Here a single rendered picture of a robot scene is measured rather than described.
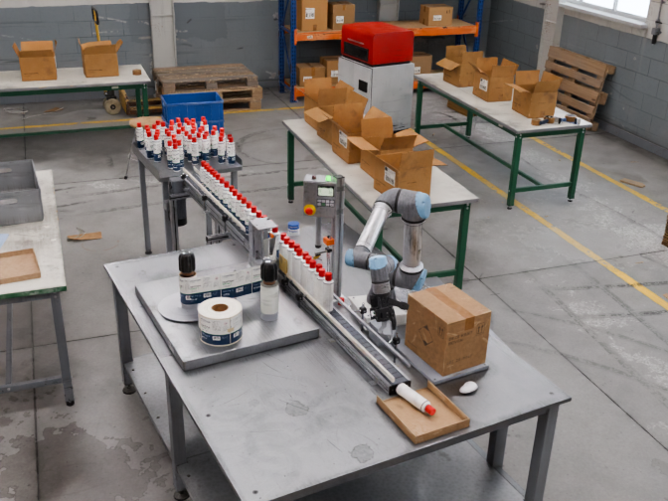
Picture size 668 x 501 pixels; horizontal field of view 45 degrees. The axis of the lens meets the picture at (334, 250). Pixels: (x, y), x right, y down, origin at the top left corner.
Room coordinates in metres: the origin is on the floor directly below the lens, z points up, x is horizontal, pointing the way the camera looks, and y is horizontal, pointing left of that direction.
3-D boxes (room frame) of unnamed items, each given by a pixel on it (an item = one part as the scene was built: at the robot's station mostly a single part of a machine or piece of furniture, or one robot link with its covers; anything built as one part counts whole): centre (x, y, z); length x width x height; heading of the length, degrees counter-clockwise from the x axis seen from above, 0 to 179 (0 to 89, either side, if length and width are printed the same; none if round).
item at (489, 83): (8.07, -1.53, 0.97); 0.42 x 0.39 x 0.37; 108
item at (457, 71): (8.66, -1.33, 0.97); 0.51 x 0.36 x 0.37; 114
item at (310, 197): (3.72, 0.07, 1.38); 0.17 x 0.10 x 0.19; 83
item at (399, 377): (3.58, 0.09, 0.86); 1.65 x 0.08 x 0.04; 28
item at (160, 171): (5.71, 1.12, 0.46); 0.73 x 0.62 x 0.93; 28
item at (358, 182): (6.17, -0.25, 0.39); 2.20 x 0.80 x 0.78; 20
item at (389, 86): (9.38, -0.43, 0.61); 0.70 x 0.60 x 1.22; 32
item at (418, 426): (2.71, -0.38, 0.85); 0.30 x 0.26 x 0.04; 28
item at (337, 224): (3.69, -0.01, 1.16); 0.04 x 0.04 x 0.67; 28
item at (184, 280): (3.45, 0.70, 1.04); 0.09 x 0.09 x 0.29
